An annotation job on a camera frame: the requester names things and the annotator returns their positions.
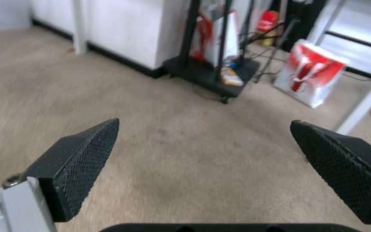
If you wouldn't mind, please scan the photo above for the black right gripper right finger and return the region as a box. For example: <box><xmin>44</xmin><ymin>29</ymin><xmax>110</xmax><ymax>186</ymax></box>
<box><xmin>289</xmin><ymin>120</ymin><xmax>371</xmax><ymax>225</ymax></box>

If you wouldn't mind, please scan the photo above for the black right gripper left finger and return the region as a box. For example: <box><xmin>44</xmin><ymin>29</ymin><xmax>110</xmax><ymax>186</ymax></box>
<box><xmin>0</xmin><ymin>118</ymin><xmax>120</xmax><ymax>232</ymax></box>

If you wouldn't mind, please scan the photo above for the red and white delivery bag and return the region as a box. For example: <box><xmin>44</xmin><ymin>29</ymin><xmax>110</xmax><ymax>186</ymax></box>
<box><xmin>272</xmin><ymin>39</ymin><xmax>348</xmax><ymax>109</ymax></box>

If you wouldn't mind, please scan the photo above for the small red bag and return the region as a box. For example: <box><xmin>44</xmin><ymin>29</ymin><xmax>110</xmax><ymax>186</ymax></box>
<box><xmin>257</xmin><ymin>10</ymin><xmax>281</xmax><ymax>33</ymax></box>

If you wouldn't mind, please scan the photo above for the tall red and white bag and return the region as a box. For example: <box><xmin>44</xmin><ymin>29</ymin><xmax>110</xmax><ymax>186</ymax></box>
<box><xmin>190</xmin><ymin>4</ymin><xmax>240</xmax><ymax>65</ymax></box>

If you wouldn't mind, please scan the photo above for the white slanted table leg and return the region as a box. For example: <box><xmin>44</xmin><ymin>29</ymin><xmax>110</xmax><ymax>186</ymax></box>
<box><xmin>335</xmin><ymin>52</ymin><xmax>371</xmax><ymax>133</ymax></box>

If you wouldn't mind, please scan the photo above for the black tripod leg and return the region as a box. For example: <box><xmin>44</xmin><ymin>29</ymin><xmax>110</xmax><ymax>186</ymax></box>
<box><xmin>254</xmin><ymin>19</ymin><xmax>302</xmax><ymax>82</ymax></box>

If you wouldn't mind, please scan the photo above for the yellow snack packet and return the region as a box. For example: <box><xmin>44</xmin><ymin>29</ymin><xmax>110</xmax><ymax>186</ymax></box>
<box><xmin>220</xmin><ymin>67</ymin><xmax>244</xmax><ymax>86</ymax></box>

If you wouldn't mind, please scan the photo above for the black wheeled stand base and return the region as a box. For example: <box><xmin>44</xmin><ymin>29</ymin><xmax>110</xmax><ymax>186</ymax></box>
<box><xmin>162</xmin><ymin>56</ymin><xmax>260</xmax><ymax>104</ymax></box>

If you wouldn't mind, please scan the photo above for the black stand pole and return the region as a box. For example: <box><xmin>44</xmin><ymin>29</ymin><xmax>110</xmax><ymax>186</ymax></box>
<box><xmin>178</xmin><ymin>0</ymin><xmax>202</xmax><ymax>64</ymax></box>

